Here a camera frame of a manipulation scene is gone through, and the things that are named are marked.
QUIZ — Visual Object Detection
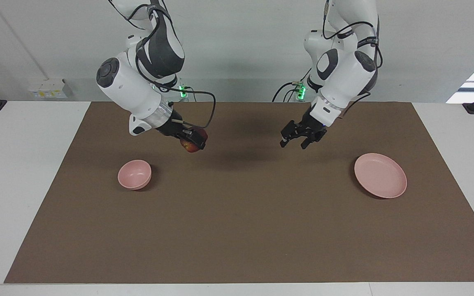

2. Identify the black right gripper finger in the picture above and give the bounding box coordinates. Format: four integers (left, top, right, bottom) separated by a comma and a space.
182, 128, 206, 150

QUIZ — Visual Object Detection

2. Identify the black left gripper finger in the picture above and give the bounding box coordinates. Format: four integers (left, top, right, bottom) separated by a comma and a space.
280, 120, 299, 148
301, 132, 323, 150

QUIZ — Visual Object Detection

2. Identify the dark red apple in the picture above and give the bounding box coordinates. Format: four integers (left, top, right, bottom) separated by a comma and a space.
179, 127, 209, 153

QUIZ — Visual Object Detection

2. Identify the pink bowl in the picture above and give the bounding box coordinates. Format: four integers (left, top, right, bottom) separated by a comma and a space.
117, 160, 152, 191

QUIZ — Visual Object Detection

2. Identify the pink plate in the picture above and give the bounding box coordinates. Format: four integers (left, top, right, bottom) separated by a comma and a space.
354, 153, 408, 199

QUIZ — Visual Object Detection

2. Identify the brown table mat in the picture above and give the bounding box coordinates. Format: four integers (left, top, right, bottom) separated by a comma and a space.
4, 102, 474, 284

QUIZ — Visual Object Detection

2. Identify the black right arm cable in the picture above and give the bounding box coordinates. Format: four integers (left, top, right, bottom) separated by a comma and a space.
135, 0, 216, 130

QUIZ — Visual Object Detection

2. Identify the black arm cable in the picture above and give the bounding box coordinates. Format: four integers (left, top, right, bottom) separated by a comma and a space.
135, 0, 216, 130
322, 0, 384, 113

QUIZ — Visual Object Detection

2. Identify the black base cable bundle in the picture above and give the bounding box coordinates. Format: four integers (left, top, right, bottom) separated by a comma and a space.
272, 81, 308, 103

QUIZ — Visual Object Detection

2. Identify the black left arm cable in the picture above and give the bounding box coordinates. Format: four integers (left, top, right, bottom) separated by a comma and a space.
322, 0, 384, 113

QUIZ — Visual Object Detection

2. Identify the white wall power outlet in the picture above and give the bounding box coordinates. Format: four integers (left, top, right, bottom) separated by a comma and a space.
28, 79, 68, 99

